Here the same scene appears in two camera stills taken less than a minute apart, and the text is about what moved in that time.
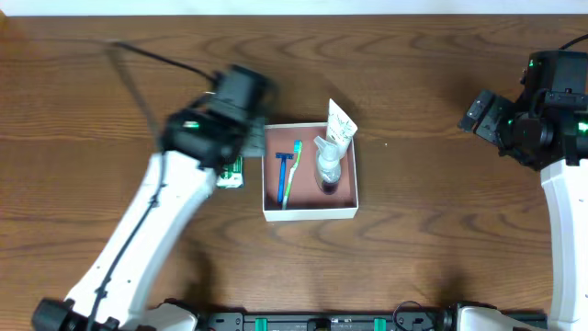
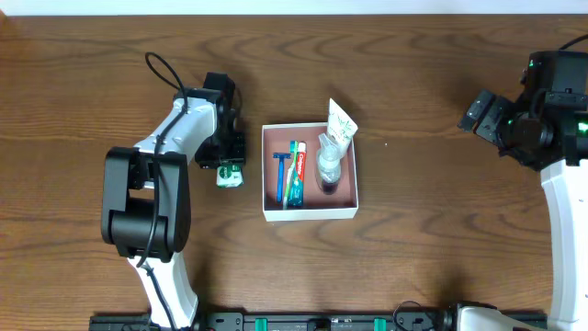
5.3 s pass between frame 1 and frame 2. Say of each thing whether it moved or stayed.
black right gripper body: stayed
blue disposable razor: stayed
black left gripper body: moved
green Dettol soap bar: stayed
